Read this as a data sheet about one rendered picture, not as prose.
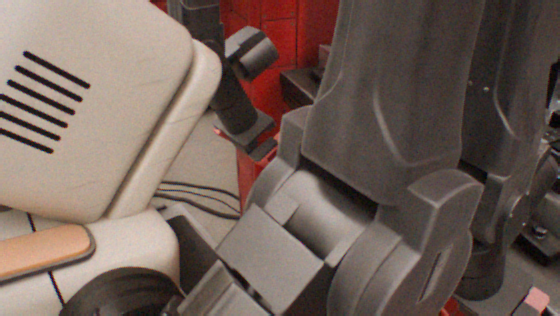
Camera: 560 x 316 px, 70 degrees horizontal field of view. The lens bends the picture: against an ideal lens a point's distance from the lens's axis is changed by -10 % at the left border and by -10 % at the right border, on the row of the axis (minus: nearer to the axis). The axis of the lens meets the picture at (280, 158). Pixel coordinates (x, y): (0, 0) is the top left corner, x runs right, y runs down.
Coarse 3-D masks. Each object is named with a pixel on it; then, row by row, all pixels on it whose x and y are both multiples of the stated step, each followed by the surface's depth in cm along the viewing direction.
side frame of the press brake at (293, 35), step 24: (240, 0) 143; (264, 0) 135; (288, 0) 138; (312, 0) 141; (336, 0) 144; (240, 24) 147; (264, 24) 139; (288, 24) 142; (312, 24) 145; (288, 48) 146; (312, 48) 150; (264, 72) 147; (264, 96) 152; (240, 168) 186; (264, 168) 167; (240, 192) 195
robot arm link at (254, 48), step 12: (240, 36) 64; (252, 36) 64; (264, 36) 65; (216, 48) 58; (228, 48) 63; (240, 48) 62; (252, 48) 64; (264, 48) 65; (228, 60) 62; (240, 60) 64; (252, 60) 64; (264, 60) 65; (276, 60) 68; (252, 72) 65
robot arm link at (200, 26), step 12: (168, 0) 57; (180, 0) 54; (192, 0) 54; (204, 0) 55; (216, 0) 56; (168, 12) 58; (180, 12) 55; (192, 12) 55; (204, 12) 55; (216, 12) 57; (180, 24) 56; (192, 24) 55; (204, 24) 56; (216, 24) 57; (192, 36) 56; (204, 36) 57; (216, 36) 58
